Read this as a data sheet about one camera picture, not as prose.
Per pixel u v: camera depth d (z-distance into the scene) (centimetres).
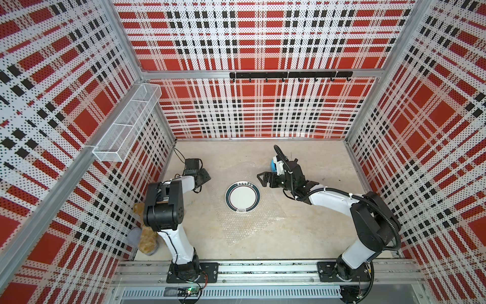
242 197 95
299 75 89
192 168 80
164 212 50
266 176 78
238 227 86
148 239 70
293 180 68
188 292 69
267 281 73
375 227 46
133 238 80
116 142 93
